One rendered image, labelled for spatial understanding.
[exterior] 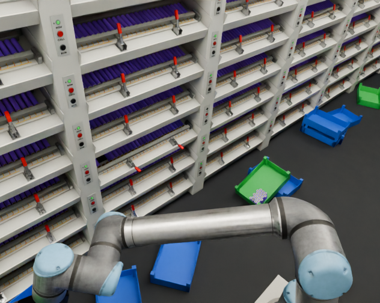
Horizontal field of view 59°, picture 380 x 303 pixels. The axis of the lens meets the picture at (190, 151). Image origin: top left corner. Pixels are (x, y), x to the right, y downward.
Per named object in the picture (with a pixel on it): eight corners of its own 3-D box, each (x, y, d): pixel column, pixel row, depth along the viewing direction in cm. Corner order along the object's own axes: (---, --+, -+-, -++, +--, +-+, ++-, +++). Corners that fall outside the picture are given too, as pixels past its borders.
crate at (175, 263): (189, 292, 163) (190, 284, 158) (150, 282, 166) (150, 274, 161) (201, 241, 186) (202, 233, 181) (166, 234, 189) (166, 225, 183)
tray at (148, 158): (195, 139, 185) (201, 129, 177) (98, 190, 152) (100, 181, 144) (174, 113, 190) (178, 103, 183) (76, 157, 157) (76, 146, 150)
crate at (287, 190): (300, 187, 223) (303, 179, 218) (282, 202, 212) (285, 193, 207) (264, 164, 239) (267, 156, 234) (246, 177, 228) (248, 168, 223)
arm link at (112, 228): (324, 183, 92) (92, 208, 101) (338, 219, 82) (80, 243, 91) (321, 210, 99) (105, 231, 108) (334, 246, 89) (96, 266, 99)
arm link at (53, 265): (70, 275, 81) (27, 267, 79) (65, 302, 88) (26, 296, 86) (80, 243, 89) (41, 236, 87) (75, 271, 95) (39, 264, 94)
